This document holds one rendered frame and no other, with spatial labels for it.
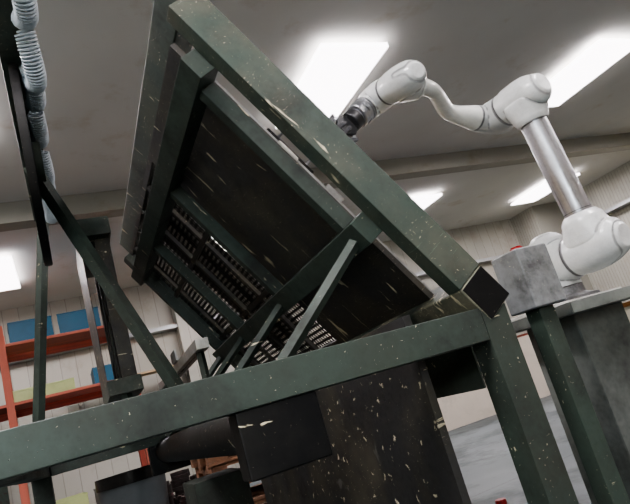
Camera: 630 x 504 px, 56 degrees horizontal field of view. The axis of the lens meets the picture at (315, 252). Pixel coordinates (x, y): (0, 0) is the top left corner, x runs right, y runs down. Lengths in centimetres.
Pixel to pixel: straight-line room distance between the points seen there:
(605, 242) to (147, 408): 159
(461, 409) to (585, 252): 486
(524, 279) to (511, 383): 31
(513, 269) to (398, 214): 40
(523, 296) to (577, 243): 51
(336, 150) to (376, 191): 16
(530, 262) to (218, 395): 98
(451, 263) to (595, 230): 73
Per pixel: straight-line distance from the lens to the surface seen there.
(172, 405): 134
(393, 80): 203
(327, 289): 160
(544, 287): 184
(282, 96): 168
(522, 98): 237
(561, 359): 186
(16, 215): 630
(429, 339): 158
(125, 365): 292
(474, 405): 708
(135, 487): 436
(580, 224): 228
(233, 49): 173
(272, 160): 173
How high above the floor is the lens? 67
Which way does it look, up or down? 14 degrees up
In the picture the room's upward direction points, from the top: 17 degrees counter-clockwise
